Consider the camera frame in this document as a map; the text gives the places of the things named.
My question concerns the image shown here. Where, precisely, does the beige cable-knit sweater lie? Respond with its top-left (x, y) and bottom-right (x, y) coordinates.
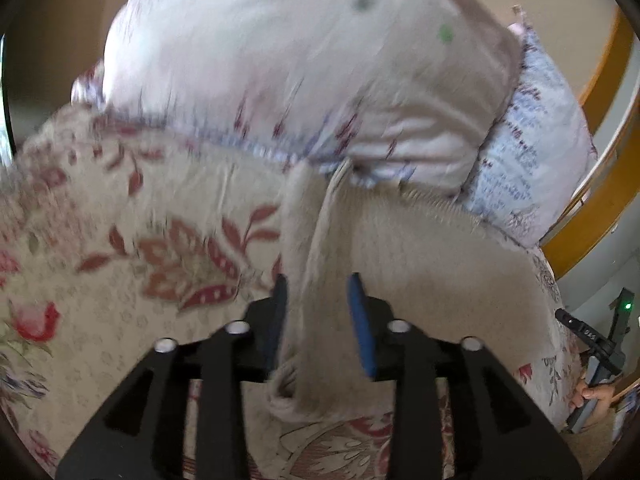
top-left (266, 162), bottom-right (564, 422)

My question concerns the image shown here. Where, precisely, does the person's right hand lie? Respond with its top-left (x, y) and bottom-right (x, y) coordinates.
top-left (570, 380), bottom-right (615, 426)

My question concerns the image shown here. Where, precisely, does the floral bedspread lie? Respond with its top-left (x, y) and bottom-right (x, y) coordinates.
top-left (1, 105), bottom-right (579, 479)

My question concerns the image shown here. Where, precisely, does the lavender-print white pillow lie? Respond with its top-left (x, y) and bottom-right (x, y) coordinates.
top-left (458, 6), bottom-right (598, 247)

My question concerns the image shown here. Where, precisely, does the yellow wooden headboard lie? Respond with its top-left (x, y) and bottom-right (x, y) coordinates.
top-left (539, 6), bottom-right (640, 281)

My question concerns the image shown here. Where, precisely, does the pink pillow with green clover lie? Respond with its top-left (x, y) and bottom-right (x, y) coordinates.
top-left (72, 0), bottom-right (522, 195)

